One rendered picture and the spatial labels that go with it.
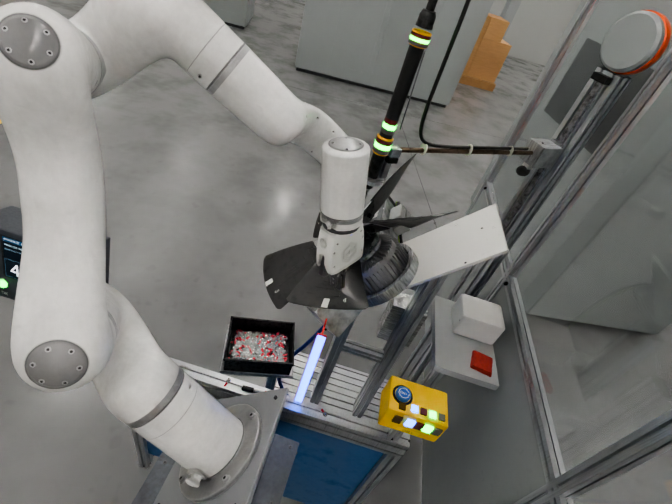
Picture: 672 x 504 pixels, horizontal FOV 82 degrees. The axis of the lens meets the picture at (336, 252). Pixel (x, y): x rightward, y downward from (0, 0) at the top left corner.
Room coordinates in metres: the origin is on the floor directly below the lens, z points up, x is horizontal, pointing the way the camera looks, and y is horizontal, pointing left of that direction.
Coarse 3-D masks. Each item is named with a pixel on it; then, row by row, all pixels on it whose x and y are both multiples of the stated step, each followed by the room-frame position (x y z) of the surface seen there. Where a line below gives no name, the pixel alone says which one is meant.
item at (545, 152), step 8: (528, 144) 1.30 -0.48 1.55; (536, 144) 1.28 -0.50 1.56; (544, 144) 1.28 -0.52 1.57; (552, 144) 1.31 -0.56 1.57; (560, 144) 1.32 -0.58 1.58; (536, 152) 1.26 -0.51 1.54; (544, 152) 1.25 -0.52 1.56; (552, 152) 1.27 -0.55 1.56; (560, 152) 1.30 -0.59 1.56; (528, 160) 1.27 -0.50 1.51; (536, 160) 1.25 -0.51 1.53; (544, 160) 1.27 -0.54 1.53; (552, 160) 1.29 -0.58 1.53
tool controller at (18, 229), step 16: (16, 208) 0.64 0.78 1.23; (0, 224) 0.56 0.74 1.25; (16, 224) 0.58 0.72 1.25; (0, 240) 0.54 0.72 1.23; (16, 240) 0.54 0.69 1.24; (0, 256) 0.53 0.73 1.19; (16, 256) 0.53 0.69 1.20; (0, 272) 0.51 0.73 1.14; (0, 288) 0.50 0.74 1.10; (16, 288) 0.51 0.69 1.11
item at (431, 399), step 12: (396, 384) 0.61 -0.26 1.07; (408, 384) 0.62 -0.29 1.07; (384, 396) 0.59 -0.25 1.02; (420, 396) 0.60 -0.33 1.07; (432, 396) 0.61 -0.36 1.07; (444, 396) 0.62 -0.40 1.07; (384, 408) 0.55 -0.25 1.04; (396, 408) 0.54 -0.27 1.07; (408, 408) 0.55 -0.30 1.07; (432, 408) 0.57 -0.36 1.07; (444, 408) 0.59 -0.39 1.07; (384, 420) 0.53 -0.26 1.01; (420, 420) 0.54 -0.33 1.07; (432, 420) 0.54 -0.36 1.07; (408, 432) 0.53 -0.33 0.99; (420, 432) 0.54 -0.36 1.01
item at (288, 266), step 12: (276, 252) 1.03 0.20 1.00; (288, 252) 1.01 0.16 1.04; (300, 252) 1.00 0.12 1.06; (312, 252) 1.00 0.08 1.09; (264, 264) 1.00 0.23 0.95; (276, 264) 0.99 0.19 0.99; (288, 264) 0.97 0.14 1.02; (300, 264) 0.97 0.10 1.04; (312, 264) 0.97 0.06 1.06; (264, 276) 0.96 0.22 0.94; (276, 276) 0.95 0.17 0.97; (288, 276) 0.94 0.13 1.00; (300, 276) 0.94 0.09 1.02; (288, 288) 0.91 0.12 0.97; (276, 300) 0.88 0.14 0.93
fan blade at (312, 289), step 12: (360, 264) 0.90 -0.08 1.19; (312, 276) 0.80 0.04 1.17; (348, 276) 0.82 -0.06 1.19; (360, 276) 0.84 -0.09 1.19; (300, 288) 0.75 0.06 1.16; (312, 288) 0.75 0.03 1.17; (324, 288) 0.75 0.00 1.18; (348, 288) 0.77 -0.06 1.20; (360, 288) 0.78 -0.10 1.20; (288, 300) 0.71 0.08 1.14; (300, 300) 0.71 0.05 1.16; (312, 300) 0.71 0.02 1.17; (336, 300) 0.71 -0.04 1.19; (348, 300) 0.72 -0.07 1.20; (360, 300) 0.73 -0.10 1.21
